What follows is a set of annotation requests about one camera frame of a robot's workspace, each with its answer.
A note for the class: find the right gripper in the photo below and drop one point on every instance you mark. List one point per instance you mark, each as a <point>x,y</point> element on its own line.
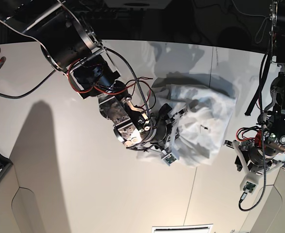
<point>165,132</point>

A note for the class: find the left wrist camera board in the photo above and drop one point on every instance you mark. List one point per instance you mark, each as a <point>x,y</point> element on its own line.
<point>249,187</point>

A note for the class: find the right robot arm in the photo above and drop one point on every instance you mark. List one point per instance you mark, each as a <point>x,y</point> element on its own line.
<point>71,46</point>

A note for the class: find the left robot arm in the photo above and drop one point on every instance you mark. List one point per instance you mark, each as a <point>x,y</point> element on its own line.
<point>257,146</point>

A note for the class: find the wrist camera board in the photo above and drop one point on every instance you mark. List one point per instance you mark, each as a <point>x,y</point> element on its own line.
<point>169,159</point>
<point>249,187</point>

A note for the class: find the white vent grille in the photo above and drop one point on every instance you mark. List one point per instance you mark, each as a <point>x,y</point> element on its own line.
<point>205,228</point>

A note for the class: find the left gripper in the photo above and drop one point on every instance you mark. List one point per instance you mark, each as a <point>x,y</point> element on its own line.
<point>250,159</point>

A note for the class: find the white t-shirt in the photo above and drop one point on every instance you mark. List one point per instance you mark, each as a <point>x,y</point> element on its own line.
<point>202,129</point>

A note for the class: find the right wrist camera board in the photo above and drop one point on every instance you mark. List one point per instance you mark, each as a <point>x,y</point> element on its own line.
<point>169,159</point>

